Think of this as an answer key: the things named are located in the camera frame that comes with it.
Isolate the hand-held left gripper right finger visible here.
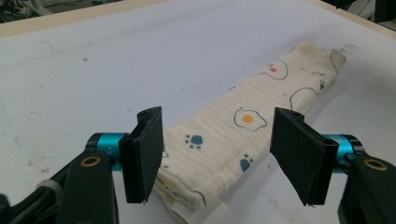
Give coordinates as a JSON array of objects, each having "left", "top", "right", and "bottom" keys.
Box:
[{"left": 269, "top": 106, "right": 364, "bottom": 207}]

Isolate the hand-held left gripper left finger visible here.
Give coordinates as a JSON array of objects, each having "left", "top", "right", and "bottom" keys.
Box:
[{"left": 86, "top": 105, "right": 164, "bottom": 204}]

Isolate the cream gauze cloth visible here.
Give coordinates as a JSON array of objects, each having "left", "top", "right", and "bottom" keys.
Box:
[{"left": 153, "top": 41, "right": 347, "bottom": 224}]

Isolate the white foam mat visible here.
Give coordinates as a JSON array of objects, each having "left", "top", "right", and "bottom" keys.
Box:
[{"left": 0, "top": 0, "right": 396, "bottom": 224}]

